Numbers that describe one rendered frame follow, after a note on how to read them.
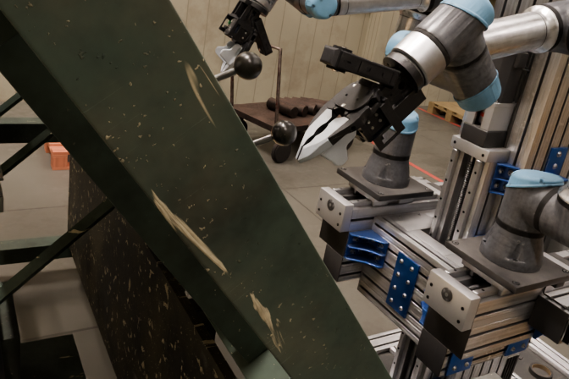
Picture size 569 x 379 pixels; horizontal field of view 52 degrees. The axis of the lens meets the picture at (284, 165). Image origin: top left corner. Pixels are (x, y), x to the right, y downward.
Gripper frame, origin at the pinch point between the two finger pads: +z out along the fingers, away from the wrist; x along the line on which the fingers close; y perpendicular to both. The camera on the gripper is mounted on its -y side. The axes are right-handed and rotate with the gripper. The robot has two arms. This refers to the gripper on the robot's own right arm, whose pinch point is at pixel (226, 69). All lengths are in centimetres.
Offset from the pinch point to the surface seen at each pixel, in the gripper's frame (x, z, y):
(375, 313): -32, 62, -165
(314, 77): -401, -57, -321
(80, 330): -63, 127, -40
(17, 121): -110, 66, 13
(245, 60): 83, -1, 43
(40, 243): -110, 115, -24
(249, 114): -262, 16, -183
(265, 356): 92, 34, 19
